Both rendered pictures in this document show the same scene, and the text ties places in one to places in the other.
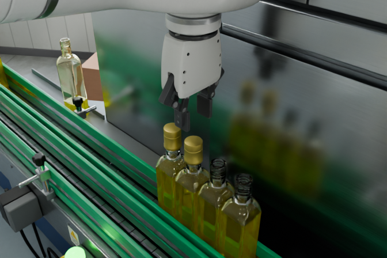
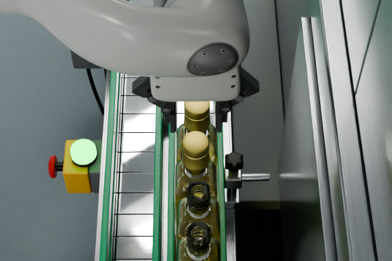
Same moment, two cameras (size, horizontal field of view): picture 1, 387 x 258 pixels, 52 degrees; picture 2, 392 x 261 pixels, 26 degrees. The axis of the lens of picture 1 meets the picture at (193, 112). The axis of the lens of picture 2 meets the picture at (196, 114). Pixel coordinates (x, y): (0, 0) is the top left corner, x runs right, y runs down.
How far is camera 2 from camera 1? 0.64 m
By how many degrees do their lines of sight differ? 38
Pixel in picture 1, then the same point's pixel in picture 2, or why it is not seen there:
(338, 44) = (333, 182)
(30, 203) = not seen: hidden behind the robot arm
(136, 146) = (268, 56)
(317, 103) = (311, 222)
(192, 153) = (184, 155)
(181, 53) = not seen: hidden behind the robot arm
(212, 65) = (214, 84)
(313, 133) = (305, 250)
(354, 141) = not seen: outside the picture
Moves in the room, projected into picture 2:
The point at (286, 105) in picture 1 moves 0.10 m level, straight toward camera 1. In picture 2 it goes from (304, 190) to (227, 229)
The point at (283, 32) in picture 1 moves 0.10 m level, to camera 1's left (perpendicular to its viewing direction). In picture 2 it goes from (323, 104) to (251, 49)
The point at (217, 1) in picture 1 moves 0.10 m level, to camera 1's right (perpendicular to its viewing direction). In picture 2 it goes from (109, 67) to (188, 134)
